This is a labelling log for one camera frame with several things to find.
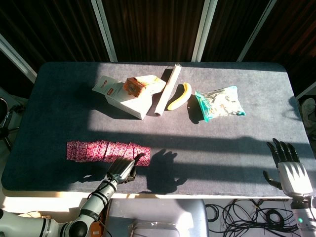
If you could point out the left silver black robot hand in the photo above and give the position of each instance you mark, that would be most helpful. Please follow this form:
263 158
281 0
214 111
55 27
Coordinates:
122 170

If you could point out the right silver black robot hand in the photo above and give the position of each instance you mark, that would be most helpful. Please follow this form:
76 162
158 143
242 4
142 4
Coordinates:
295 176

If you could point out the red patterned card spread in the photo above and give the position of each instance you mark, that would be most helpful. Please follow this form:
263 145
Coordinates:
98 151

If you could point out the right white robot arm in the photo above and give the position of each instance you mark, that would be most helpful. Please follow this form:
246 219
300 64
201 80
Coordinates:
303 218

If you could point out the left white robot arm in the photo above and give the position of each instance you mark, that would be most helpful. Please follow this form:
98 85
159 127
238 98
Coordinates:
96 202

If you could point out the white cardboard box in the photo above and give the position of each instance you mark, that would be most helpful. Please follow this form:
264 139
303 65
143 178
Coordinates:
128 105

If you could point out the white sneaker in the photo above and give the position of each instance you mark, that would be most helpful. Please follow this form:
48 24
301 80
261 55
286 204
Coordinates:
308 111

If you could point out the grey table mat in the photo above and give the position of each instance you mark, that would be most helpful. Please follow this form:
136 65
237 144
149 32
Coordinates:
222 160

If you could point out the orange carton box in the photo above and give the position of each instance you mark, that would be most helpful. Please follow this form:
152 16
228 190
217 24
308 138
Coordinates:
133 87

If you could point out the beige paper roll tube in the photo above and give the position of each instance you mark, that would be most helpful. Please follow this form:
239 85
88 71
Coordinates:
168 89

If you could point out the yellow banana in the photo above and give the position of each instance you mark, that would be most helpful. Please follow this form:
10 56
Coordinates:
181 97

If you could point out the teal clear snack bag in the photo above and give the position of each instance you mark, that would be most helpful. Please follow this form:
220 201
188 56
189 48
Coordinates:
219 103

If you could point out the black tripod stand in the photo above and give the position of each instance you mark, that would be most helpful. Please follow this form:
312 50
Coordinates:
7 118

